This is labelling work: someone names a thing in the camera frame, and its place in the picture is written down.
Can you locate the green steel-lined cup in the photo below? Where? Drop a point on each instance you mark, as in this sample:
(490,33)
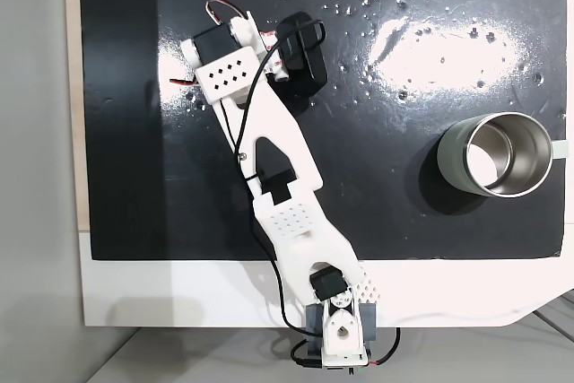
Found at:
(493,159)

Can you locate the black glossy table mat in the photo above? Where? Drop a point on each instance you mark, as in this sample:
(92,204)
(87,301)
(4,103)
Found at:
(359,154)

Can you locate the pale wooden board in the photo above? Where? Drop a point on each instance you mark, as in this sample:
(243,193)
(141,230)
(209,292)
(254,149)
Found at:
(74,87)

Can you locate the grey table clamp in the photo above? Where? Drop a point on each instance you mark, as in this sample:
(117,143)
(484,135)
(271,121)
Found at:
(370,318)

